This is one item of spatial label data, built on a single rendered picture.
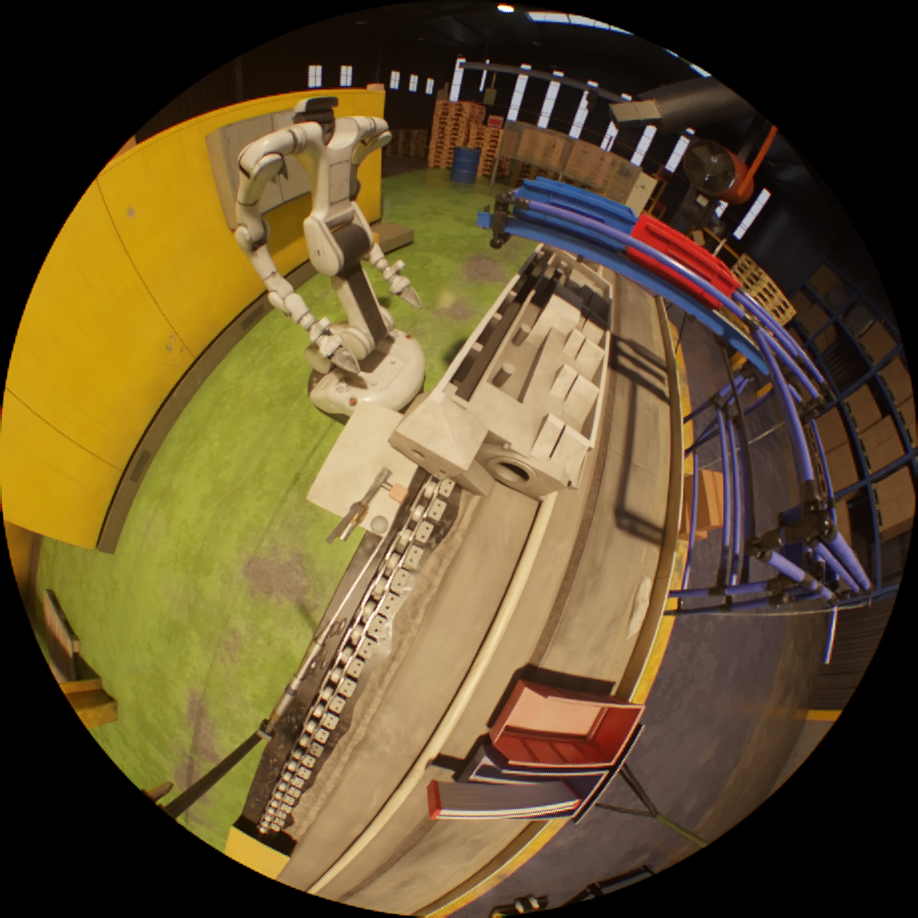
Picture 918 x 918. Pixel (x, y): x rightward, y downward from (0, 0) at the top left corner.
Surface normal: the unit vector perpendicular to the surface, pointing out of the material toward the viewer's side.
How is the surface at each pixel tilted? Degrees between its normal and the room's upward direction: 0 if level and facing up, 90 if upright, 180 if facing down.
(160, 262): 90
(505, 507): 0
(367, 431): 0
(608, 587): 0
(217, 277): 90
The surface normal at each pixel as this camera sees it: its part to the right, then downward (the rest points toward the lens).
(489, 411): 0.29, -0.29
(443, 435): -0.02, 0.26
